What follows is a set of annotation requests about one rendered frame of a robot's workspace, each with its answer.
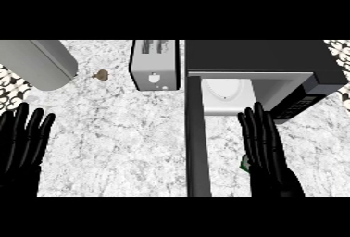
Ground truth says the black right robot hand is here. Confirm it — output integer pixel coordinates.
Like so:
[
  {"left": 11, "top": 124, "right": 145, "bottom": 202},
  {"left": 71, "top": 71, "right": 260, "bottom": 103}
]
[{"left": 237, "top": 101, "right": 306, "bottom": 198}]

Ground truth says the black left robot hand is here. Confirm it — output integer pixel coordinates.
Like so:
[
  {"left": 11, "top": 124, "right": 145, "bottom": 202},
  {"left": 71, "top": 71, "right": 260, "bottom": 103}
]
[{"left": 0, "top": 102, "right": 58, "bottom": 198}]

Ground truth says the green and white milk carton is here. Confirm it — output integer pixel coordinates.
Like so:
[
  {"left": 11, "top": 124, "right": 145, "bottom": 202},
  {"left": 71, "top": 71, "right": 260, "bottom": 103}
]
[{"left": 240, "top": 154, "right": 251, "bottom": 172}]

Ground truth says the dark grey microwave door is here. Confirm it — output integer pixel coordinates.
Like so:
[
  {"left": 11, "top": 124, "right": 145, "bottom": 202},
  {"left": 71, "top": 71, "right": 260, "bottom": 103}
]
[{"left": 185, "top": 75, "right": 213, "bottom": 198}]

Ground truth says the black microwave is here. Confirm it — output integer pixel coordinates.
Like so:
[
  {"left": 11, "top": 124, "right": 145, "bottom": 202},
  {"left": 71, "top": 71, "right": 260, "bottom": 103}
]
[{"left": 185, "top": 39, "right": 350, "bottom": 125}]

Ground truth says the grey rounded appliance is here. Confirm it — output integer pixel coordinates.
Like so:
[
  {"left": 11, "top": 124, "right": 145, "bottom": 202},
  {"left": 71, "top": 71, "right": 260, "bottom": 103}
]
[{"left": 0, "top": 39, "right": 80, "bottom": 92}]

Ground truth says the small brown knob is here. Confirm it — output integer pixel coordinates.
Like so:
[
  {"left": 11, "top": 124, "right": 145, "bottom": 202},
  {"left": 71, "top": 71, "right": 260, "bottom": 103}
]
[{"left": 92, "top": 69, "right": 111, "bottom": 82}]

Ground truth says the silver toaster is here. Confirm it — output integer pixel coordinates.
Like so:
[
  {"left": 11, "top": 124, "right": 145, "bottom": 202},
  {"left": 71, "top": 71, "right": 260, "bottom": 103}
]
[{"left": 129, "top": 39, "right": 182, "bottom": 92}]

